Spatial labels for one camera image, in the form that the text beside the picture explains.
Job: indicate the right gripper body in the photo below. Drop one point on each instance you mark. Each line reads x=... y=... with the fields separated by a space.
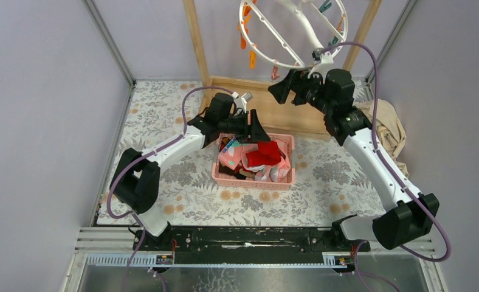
x=309 y=91

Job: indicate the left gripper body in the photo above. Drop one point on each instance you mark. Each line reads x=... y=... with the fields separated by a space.
x=237 y=124

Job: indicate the wooden hanger stand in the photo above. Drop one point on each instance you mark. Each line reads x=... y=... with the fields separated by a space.
x=289 y=119

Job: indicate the pink plastic basket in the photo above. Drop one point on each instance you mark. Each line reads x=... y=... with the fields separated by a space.
x=224 y=180

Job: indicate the brown argyle sock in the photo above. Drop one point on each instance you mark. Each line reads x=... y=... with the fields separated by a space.
x=239 y=172

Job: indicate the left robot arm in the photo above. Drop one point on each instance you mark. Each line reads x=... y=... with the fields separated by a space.
x=137 y=177

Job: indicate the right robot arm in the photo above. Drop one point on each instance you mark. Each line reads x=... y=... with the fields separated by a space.
x=408 y=212

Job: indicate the white round clip hanger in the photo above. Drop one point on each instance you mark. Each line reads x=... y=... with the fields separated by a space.
x=292 y=32

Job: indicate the beige crumpled cloth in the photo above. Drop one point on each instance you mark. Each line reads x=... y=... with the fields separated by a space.
x=391 y=133

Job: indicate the floral table mat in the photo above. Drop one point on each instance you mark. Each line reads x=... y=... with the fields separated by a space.
x=329 y=183

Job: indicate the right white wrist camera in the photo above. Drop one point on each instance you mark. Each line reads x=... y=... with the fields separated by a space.
x=323 y=62

